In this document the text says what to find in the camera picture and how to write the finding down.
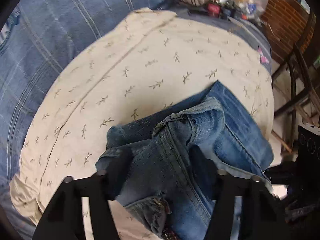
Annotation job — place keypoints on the cream leaf-print blanket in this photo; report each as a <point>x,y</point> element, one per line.
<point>140,75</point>

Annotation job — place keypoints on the blue plaid quilt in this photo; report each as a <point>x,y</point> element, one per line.
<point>50,42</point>

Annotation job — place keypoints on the red and black box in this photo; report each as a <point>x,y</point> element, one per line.
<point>213,9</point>

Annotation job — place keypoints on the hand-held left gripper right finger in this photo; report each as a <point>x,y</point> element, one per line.
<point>212,180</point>

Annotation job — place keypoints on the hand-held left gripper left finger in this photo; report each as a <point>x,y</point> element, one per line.
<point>117,177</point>

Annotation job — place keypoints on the clear plastic bag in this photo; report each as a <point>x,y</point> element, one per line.
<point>255,2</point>

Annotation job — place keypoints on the grey printed bed sheet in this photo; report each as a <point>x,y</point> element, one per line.
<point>245,32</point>

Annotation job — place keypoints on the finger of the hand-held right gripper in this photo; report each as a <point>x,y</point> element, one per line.
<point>280,172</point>

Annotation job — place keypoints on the blue faded denim pants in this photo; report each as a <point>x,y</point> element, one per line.
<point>180,155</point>

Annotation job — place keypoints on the black metal frame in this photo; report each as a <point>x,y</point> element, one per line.
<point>297,62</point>

